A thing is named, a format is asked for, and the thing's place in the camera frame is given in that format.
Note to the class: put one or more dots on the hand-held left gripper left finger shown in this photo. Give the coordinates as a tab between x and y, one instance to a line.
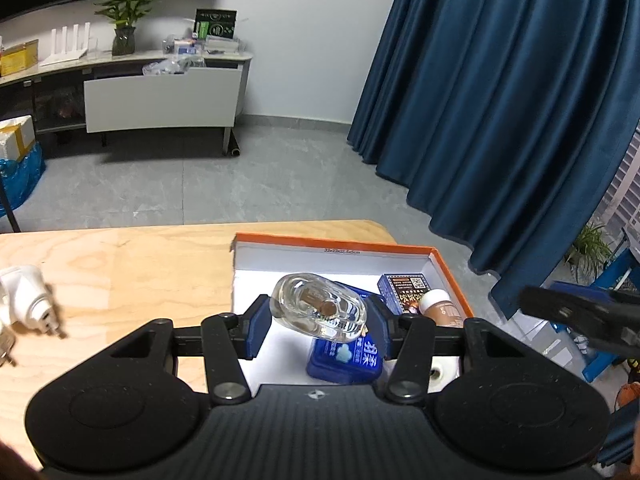
257	327

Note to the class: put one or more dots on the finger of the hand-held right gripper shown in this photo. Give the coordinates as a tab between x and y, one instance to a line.
590	315

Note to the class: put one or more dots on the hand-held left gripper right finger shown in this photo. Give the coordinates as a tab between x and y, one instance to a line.
381	332

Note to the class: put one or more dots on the red playing card box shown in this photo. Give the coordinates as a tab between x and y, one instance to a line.
402	292

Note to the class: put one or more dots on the blue tin case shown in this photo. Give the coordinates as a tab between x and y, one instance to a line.
345	362

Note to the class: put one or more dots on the pink tube bottle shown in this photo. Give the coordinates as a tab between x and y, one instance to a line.
442	310

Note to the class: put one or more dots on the clear glass bottle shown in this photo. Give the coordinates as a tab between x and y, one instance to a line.
320	305

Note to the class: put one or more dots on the orange white cardboard box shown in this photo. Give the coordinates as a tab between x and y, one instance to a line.
300	255

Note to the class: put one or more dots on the blue plastic stool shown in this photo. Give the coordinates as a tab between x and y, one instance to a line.
607	360

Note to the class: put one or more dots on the thin-leaved potted plant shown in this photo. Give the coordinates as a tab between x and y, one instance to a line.
590	252

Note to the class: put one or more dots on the black rolled mat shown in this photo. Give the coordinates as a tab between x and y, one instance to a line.
234	146

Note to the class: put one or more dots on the blue curtain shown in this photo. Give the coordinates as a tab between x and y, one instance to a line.
500	110

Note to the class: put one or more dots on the white tv cabinet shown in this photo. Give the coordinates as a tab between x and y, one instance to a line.
160	100

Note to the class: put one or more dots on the clear plastic bag pile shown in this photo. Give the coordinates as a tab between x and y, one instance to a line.
170	66

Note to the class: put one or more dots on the blue plastic bag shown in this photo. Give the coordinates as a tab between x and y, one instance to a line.
22	180

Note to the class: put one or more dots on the black green box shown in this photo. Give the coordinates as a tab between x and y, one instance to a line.
215	24

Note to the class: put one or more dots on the white yellow cardboard box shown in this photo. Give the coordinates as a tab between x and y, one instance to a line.
15	137

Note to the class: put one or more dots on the white router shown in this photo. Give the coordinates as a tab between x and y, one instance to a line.
70	47

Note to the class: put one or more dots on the potted plant in dark vase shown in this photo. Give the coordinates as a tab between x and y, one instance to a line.
125	10

